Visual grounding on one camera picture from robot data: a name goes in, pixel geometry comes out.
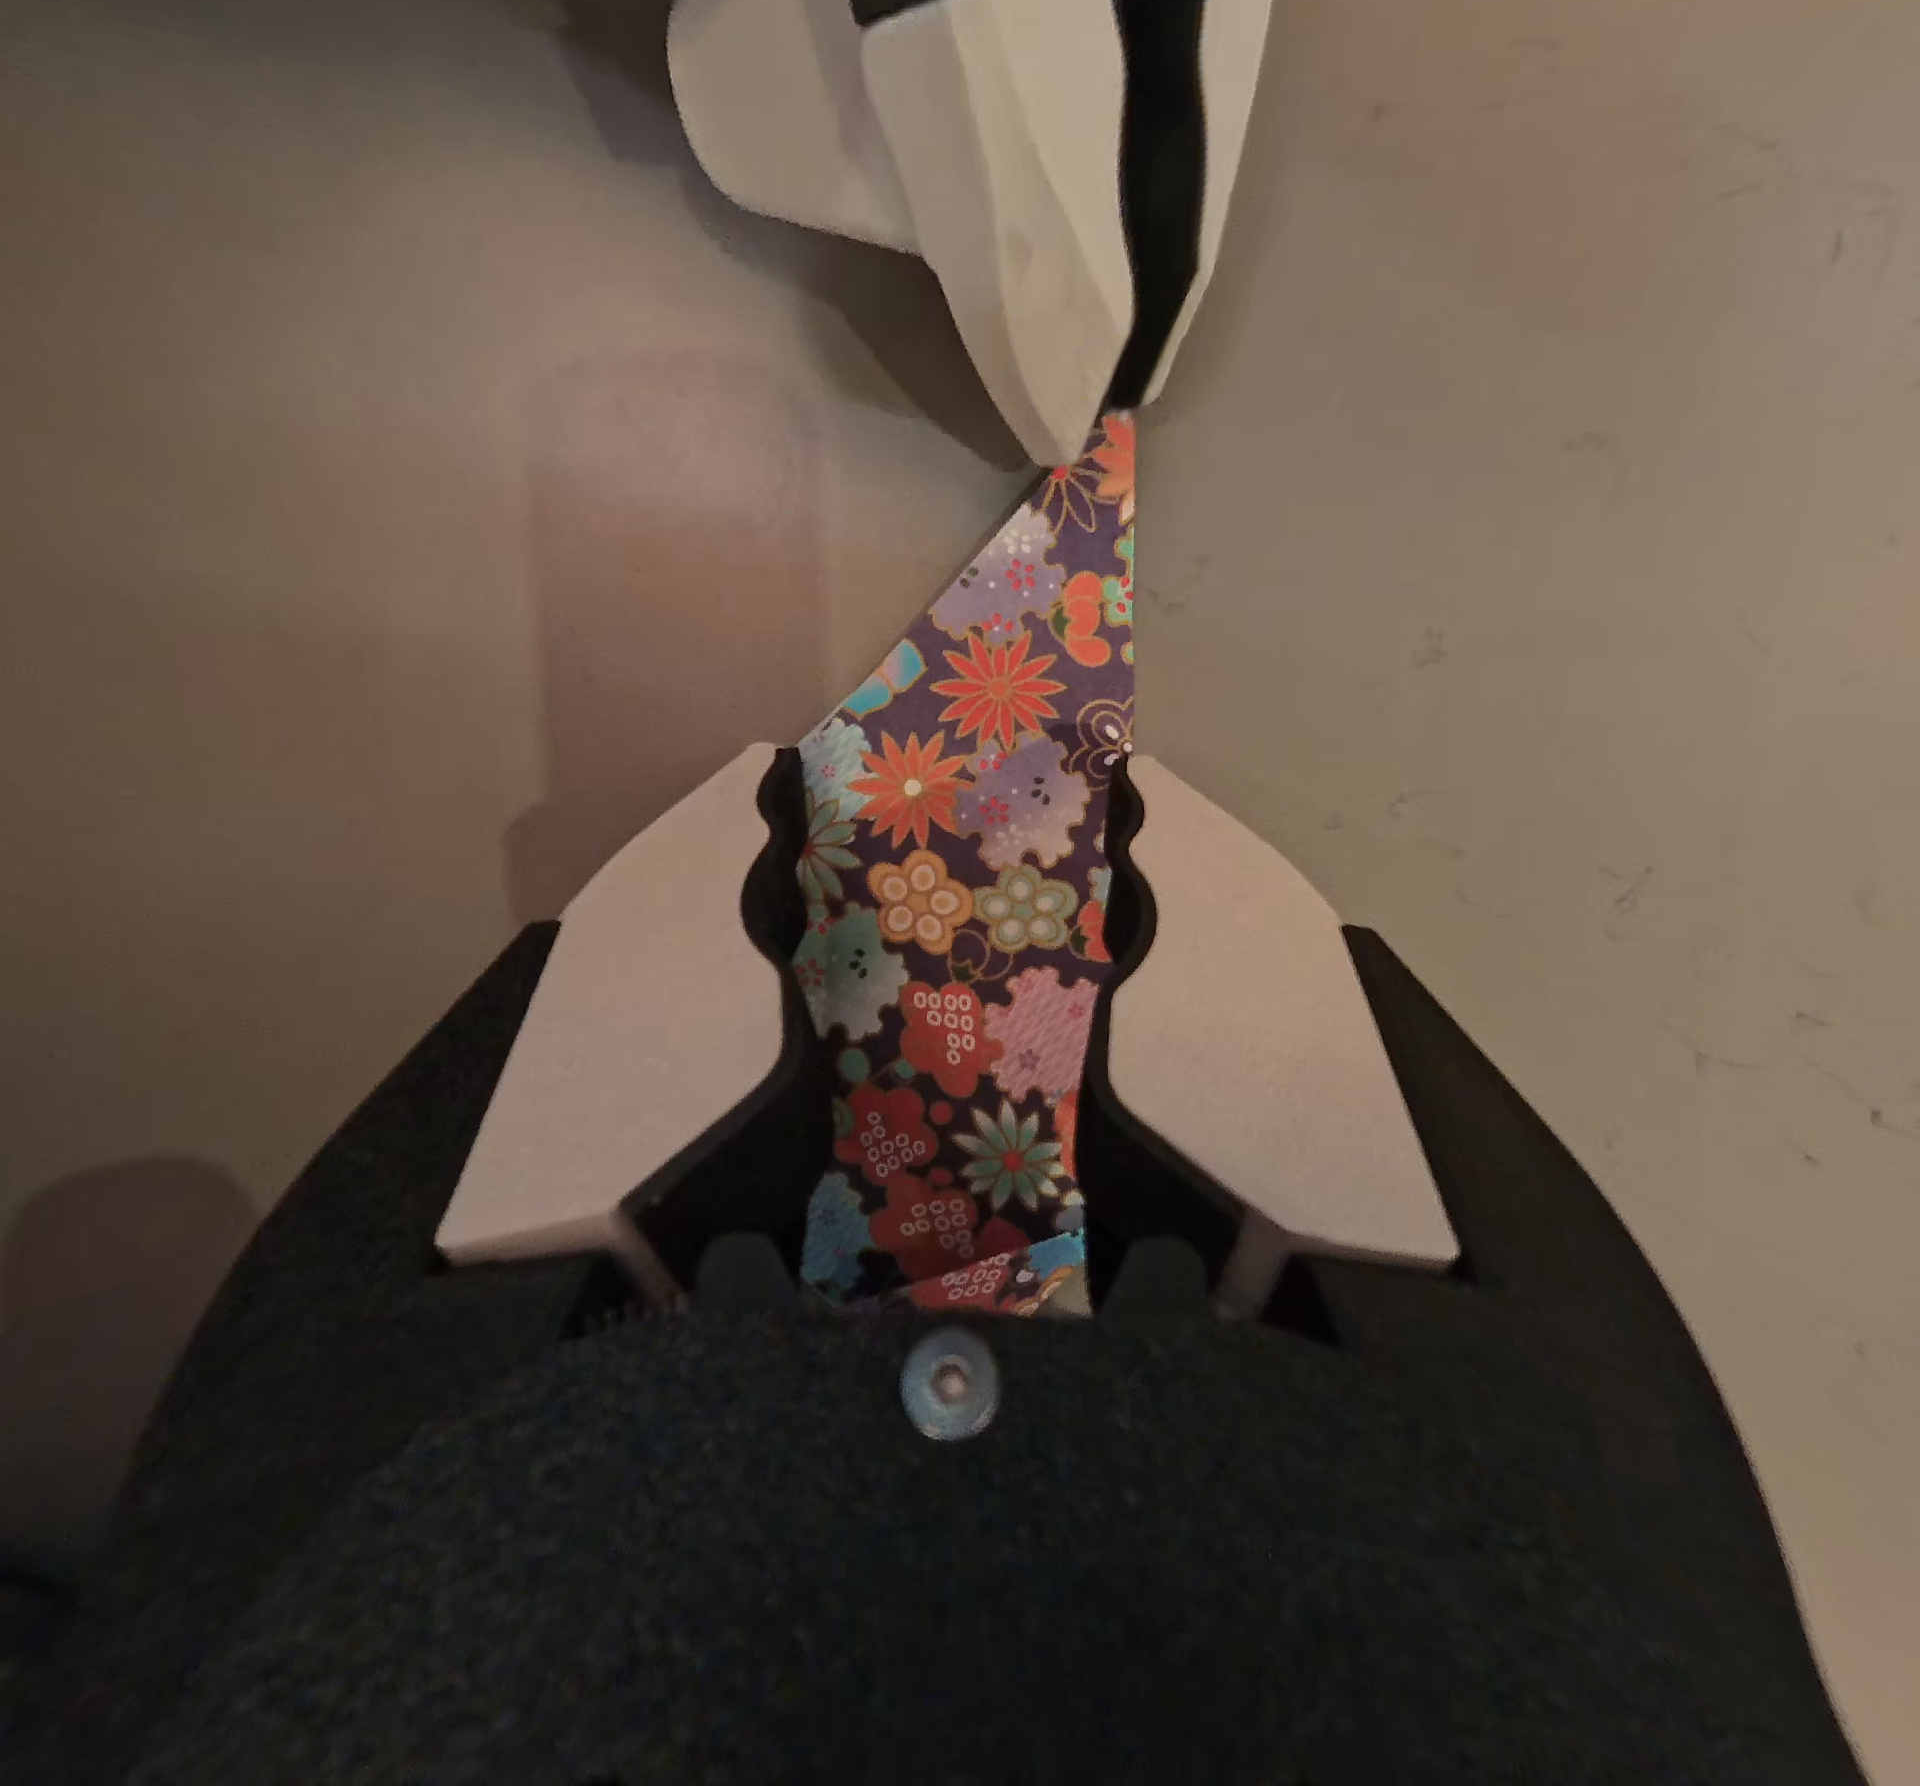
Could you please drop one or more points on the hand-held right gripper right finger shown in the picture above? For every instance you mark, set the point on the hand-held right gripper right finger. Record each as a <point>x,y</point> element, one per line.
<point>1275,1066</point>

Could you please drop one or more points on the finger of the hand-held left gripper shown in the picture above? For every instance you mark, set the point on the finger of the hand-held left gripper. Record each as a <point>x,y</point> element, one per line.
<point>1036,196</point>
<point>1238,46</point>

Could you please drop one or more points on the floral origami paper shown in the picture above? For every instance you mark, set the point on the floral origami paper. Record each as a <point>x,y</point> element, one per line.
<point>959,826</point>

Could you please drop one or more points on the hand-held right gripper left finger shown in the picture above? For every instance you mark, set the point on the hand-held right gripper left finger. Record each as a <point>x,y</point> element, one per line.
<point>631,1066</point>

